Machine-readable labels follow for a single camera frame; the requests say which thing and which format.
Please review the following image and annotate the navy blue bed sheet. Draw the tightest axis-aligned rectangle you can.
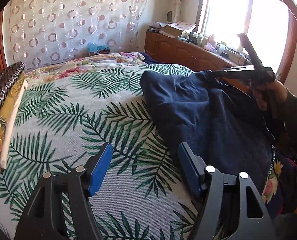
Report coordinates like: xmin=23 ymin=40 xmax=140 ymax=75
xmin=140 ymin=52 xmax=162 ymax=64

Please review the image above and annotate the long wooden sideboard cabinet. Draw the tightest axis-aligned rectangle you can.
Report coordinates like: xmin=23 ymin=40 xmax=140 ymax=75
xmin=144 ymin=29 xmax=254 ymax=93

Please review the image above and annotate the person's right hand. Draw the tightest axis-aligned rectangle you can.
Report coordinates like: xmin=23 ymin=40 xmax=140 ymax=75
xmin=250 ymin=80 xmax=288 ymax=119

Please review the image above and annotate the dark circle-patterned folded cloth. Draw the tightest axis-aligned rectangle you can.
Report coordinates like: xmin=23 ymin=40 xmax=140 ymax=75
xmin=0 ymin=61 xmax=25 ymax=110

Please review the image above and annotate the navy blue garment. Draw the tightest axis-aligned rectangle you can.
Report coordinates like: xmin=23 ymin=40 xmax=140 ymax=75
xmin=140 ymin=71 xmax=273 ymax=191

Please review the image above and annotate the yellow folded cloth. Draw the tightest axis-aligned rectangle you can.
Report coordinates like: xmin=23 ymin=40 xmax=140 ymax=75
xmin=0 ymin=73 xmax=27 ymax=172

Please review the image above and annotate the floral quilt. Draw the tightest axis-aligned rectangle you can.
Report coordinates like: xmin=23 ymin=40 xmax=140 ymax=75
xmin=25 ymin=52 xmax=147 ymax=83

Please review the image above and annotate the bed with leaf-print cover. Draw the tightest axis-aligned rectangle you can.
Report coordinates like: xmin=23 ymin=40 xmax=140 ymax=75
xmin=0 ymin=51 xmax=297 ymax=240

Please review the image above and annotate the cardboard box with patterned lid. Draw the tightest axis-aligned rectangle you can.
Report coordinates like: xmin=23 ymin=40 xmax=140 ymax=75
xmin=165 ymin=22 xmax=196 ymax=37

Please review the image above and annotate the window with wooden frame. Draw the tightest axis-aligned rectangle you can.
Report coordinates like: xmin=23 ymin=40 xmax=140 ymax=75
xmin=196 ymin=0 xmax=297 ymax=82

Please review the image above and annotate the light blue toy box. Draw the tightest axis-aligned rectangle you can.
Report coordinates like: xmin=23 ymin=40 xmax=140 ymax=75
xmin=87 ymin=43 xmax=110 ymax=56

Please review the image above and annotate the circle-patterned sheer curtain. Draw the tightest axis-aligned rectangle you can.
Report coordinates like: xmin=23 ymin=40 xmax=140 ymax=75
xmin=3 ymin=0 xmax=147 ymax=70

